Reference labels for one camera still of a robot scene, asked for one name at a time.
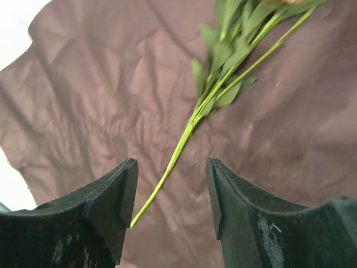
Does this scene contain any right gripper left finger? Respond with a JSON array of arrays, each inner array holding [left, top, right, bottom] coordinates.
[[1, 159, 138, 267]]

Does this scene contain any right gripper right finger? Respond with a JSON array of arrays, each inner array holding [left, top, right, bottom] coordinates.
[[206, 158, 356, 267]]

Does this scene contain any pink bud flower stem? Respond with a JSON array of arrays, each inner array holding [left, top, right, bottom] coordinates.
[[129, 0, 324, 228]]

